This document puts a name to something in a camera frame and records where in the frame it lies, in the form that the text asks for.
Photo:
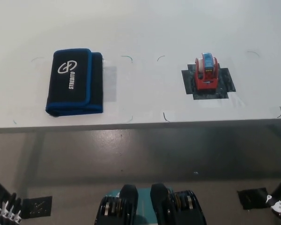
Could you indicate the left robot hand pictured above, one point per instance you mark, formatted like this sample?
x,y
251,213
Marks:
x,y
4,213

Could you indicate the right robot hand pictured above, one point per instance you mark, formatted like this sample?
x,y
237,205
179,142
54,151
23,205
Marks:
x,y
278,207

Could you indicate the black floor tape patch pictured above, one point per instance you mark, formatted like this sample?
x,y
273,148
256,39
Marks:
x,y
37,207
253,198

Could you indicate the black tape patch on table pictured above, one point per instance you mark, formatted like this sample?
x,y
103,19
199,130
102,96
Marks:
x,y
226,82

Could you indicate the black blue-trimmed Stredito notebook case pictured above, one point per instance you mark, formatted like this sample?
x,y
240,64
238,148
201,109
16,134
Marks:
x,y
70,84

